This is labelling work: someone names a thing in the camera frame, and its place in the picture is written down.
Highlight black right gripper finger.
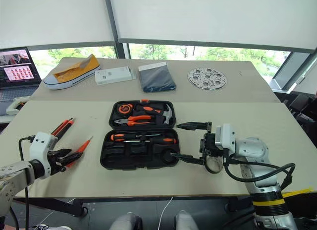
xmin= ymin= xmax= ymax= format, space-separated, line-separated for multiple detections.
xmin=169 ymin=152 xmax=206 ymax=166
xmin=176 ymin=121 xmax=212 ymax=132

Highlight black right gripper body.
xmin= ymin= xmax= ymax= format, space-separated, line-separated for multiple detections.
xmin=199 ymin=130 xmax=225 ymax=166

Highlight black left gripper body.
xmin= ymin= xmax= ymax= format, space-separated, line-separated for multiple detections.
xmin=47 ymin=150 xmax=68 ymax=175

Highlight black plastic tool case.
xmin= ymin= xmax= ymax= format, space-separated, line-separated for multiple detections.
xmin=100 ymin=99 xmax=181 ymax=171

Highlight small orange screwdriver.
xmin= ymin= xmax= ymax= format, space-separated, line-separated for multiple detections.
xmin=65 ymin=136 xmax=94 ymax=168

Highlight black table leg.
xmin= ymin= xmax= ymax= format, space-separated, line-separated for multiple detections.
xmin=13 ymin=197 xmax=89 ymax=218

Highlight round perforated metal plate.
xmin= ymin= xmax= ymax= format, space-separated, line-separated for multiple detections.
xmin=187 ymin=66 xmax=228 ymax=91

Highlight folded dark blue cloth pack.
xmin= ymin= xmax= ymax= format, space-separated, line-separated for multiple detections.
xmin=137 ymin=61 xmax=177 ymax=93

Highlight white orange handheld device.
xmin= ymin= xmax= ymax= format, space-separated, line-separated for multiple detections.
xmin=5 ymin=96 xmax=31 ymax=115

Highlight orange black tape measure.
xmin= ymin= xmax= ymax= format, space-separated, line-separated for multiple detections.
xmin=117 ymin=104 xmax=133 ymax=115

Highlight yellow canvas sneaker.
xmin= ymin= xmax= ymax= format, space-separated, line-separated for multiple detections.
xmin=43 ymin=54 xmax=101 ymax=90

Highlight grey rounded robot shape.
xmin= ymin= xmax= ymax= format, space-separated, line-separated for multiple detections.
xmin=109 ymin=212 xmax=143 ymax=230

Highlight white flat box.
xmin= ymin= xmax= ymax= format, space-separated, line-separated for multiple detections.
xmin=94 ymin=65 xmax=137 ymax=86

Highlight open laptop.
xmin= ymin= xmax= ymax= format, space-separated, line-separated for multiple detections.
xmin=0 ymin=47 xmax=43 ymax=115

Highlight yellow tape strip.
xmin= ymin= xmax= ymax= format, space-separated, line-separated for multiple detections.
xmin=281 ymin=187 xmax=316 ymax=199

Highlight wide white roller blind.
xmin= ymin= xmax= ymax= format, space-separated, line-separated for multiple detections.
xmin=108 ymin=0 xmax=317 ymax=54

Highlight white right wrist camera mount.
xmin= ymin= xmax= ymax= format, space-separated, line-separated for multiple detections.
xmin=214 ymin=123 xmax=236 ymax=152

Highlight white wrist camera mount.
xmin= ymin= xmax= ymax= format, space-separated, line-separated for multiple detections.
xmin=29 ymin=131 xmax=59 ymax=167
xmin=214 ymin=123 xmax=236 ymax=152

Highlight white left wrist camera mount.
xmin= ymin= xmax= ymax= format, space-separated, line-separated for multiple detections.
xmin=29 ymin=131 xmax=59 ymax=167

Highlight claw hammer black orange handle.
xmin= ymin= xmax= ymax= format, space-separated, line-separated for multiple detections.
xmin=135 ymin=103 xmax=176 ymax=125

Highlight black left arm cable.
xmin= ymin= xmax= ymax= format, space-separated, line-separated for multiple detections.
xmin=18 ymin=135 xmax=36 ymax=230

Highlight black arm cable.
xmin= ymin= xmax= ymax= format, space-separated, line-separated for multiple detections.
xmin=222 ymin=149 xmax=297 ymax=191
xmin=18 ymin=135 xmax=36 ymax=230

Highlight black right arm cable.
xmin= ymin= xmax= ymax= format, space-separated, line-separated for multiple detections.
xmin=222 ymin=149 xmax=297 ymax=191

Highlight white cable under table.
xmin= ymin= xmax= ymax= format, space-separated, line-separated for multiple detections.
xmin=158 ymin=196 xmax=174 ymax=230

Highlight orange handled pliers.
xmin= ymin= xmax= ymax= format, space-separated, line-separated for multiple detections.
xmin=114 ymin=115 xmax=152 ymax=127

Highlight grey window post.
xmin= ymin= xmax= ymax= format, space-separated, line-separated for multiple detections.
xmin=103 ymin=0 xmax=131 ymax=59

